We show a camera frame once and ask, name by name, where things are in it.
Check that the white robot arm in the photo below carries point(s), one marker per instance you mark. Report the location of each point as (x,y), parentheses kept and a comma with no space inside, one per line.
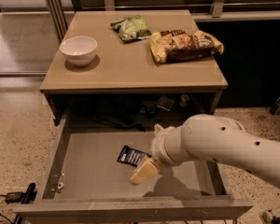
(215,139)

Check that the grey cabinet counter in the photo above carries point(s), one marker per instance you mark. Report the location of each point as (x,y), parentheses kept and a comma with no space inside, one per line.
(124,68)

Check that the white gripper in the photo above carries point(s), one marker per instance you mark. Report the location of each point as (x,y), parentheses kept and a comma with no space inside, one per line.
(159,149)

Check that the small dark floor device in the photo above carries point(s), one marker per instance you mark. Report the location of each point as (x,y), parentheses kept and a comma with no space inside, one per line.
(276,107)

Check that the open grey drawer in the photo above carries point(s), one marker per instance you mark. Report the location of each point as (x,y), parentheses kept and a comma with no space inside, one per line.
(86,184)

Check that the green chip bag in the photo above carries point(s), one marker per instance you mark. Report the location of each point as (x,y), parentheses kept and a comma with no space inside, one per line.
(131,29)

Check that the black power adapter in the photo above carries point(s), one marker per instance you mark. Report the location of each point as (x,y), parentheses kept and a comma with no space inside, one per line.
(22,197)

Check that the metal railing frame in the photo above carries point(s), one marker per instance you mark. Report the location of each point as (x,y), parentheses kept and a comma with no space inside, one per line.
(264,11)

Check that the white ceramic bowl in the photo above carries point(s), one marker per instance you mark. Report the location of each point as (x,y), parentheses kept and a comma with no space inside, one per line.
(79,50)

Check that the yellow brown snack bag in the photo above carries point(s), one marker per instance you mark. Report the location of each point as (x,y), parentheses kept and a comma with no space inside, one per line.
(178,46)

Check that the blue rxbar wrapper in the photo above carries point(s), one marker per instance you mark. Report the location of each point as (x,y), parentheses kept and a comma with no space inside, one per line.
(131,156)

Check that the white power strip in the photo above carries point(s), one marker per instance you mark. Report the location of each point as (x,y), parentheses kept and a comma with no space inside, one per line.
(272,216)

